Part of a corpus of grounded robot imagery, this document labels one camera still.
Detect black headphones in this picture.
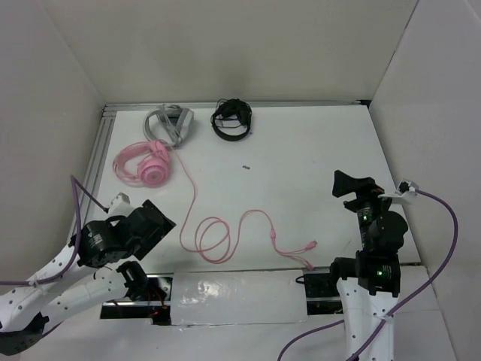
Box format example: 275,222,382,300
210,99,253,142

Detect grey white headphones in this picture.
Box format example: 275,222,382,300
143,104,195,148

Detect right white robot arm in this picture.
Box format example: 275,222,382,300
328,170,408,360

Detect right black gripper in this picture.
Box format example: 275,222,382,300
332,168,398,248

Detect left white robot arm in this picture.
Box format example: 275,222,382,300
1,200,176,356

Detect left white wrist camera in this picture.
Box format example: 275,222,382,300
107,193,132,217

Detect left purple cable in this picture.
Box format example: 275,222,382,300
0,174,110,287

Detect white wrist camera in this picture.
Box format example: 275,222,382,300
107,193,132,217
378,180,419,205

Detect pink headphones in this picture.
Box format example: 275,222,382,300
112,140,171,187

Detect white taped cover plate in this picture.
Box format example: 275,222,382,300
171,270,307,326

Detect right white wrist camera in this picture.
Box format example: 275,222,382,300
378,180,419,205

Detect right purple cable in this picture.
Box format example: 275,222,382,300
277,190,458,361

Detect purple cable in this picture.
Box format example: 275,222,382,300
277,190,458,361
0,174,110,287

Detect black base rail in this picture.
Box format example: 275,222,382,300
100,269,343,327

